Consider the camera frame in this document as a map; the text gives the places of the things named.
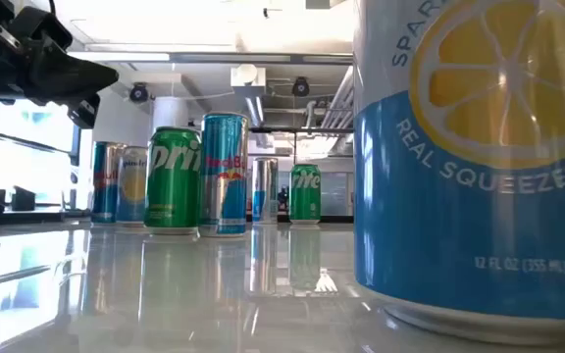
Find blue silver Red Bull can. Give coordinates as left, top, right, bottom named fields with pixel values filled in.
left=90, top=140, right=128, bottom=226
left=251, top=156, right=280, bottom=226
left=197, top=111, right=250, bottom=238

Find Spindrift lemon can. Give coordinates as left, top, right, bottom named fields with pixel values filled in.
left=352, top=0, right=565, bottom=347
left=115, top=145, right=150, bottom=226

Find green Sprite can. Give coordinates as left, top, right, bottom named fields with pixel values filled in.
left=143, top=126, right=202, bottom=235
left=288, top=163, right=323, bottom=226

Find white round column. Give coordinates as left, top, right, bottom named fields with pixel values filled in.
left=152, top=96, right=190, bottom=131

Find small black box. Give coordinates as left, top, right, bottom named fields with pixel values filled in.
left=11, top=184, right=37, bottom=212

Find long ceiling light bar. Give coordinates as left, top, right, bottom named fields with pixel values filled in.
left=69, top=48, right=355, bottom=66

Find white ceiling pipes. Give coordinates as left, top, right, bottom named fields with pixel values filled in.
left=319, top=66, right=355, bottom=129

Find dark window frame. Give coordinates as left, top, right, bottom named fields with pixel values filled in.
left=0, top=96, right=83, bottom=210

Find black ceiling camera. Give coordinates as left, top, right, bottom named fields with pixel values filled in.
left=128, top=81, right=150, bottom=104
left=290, top=76, right=311, bottom=98

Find white ceiling duct box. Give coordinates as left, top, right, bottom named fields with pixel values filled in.
left=230, top=63, right=267, bottom=98

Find grey ceiling duct pipe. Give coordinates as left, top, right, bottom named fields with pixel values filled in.
left=242, top=95, right=266, bottom=129

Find black overhead rail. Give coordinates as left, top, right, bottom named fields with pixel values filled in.
left=248, top=126, right=355, bottom=135

